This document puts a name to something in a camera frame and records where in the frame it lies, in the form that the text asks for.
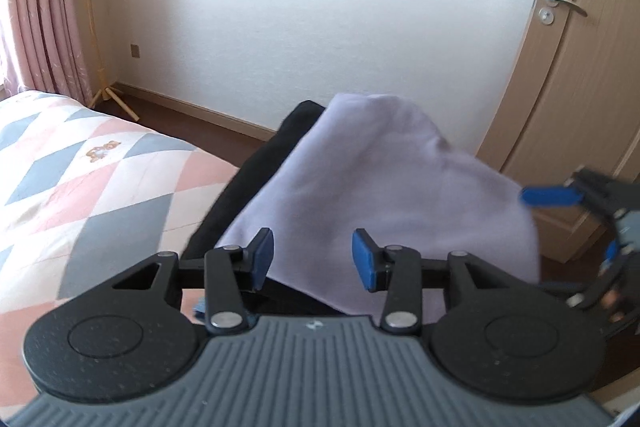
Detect wooden door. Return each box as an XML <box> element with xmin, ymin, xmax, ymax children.
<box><xmin>475</xmin><ymin>0</ymin><xmax>640</xmax><ymax>264</ymax></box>

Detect wooden baseboard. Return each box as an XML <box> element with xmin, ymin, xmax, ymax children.
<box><xmin>113</xmin><ymin>80</ymin><xmax>279</xmax><ymax>143</ymax></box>

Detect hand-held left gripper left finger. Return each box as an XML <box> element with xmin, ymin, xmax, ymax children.
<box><xmin>111</xmin><ymin>228</ymin><xmax>277</xmax><ymax>337</ymax></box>

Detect pink grey checkered quilt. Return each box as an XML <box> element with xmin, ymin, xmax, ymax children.
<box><xmin>0</xmin><ymin>89</ymin><xmax>242</xmax><ymax>310</ymax></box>

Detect pink curtain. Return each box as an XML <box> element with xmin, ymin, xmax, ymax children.
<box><xmin>0</xmin><ymin>0</ymin><xmax>94</xmax><ymax>98</ymax></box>

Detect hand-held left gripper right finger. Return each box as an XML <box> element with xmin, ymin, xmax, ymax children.
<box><xmin>351</xmin><ymin>228</ymin><xmax>539</xmax><ymax>336</ymax></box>

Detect lavender elastic waist pants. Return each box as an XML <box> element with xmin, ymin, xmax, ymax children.
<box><xmin>220</xmin><ymin>93</ymin><xmax>542</xmax><ymax>323</ymax></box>

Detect wooden coat rack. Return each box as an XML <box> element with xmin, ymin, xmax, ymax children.
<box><xmin>63</xmin><ymin>0</ymin><xmax>142</xmax><ymax>122</ymax></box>

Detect silver door handle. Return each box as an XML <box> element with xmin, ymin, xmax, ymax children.
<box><xmin>543</xmin><ymin>0</ymin><xmax>589</xmax><ymax>18</ymax></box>

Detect black knit garment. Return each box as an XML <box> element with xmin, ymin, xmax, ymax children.
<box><xmin>180</xmin><ymin>101</ymin><xmax>353</xmax><ymax>319</ymax></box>

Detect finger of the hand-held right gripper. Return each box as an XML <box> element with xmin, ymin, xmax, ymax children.
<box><xmin>567</xmin><ymin>241</ymin><xmax>622</xmax><ymax>308</ymax></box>
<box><xmin>520</xmin><ymin>165</ymin><xmax>640</xmax><ymax>216</ymax></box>

